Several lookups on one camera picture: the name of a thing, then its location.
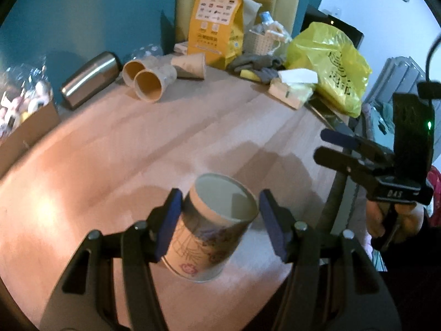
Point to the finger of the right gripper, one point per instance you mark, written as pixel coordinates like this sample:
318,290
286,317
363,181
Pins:
350,165
362,146

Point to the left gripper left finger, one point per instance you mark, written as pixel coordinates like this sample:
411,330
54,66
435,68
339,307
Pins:
84,297

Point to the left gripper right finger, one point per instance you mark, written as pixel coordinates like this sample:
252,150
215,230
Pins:
332,285

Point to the white patterned paper cup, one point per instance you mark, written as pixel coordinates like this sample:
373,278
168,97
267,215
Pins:
216,213

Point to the brown paper cup right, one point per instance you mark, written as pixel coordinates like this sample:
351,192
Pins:
191,66

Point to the brown paper cup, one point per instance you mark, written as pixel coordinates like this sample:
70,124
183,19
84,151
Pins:
191,66
133,67
150,84

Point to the brown paper cup front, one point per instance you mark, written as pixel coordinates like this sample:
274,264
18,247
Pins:
150,84

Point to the brown paper cup rear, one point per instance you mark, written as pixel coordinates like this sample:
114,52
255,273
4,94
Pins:
133,67

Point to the yellow plastic bag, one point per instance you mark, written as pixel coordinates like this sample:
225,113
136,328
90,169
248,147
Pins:
343,73

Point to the tissue pack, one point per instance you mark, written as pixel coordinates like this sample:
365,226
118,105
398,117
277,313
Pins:
294,87

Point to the grey gloves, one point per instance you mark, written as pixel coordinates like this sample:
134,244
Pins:
265,67

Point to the black chair back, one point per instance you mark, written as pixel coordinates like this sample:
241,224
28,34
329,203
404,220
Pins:
312,14

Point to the white woven basket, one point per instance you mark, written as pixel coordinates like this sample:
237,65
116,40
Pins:
258,44

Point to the plastic water bottle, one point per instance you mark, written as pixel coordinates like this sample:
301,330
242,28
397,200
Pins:
267,21

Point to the white paper bag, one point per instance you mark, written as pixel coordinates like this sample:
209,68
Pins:
250,11

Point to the cardboard tray box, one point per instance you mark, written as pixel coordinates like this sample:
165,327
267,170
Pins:
25,136

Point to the yellow paper bag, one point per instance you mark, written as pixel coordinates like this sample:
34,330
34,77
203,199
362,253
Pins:
216,29

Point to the stainless steel tumbler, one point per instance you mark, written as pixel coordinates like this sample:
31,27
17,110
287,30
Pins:
90,79

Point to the clear plastic wrapper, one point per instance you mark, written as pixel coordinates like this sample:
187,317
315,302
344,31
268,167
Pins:
146,51

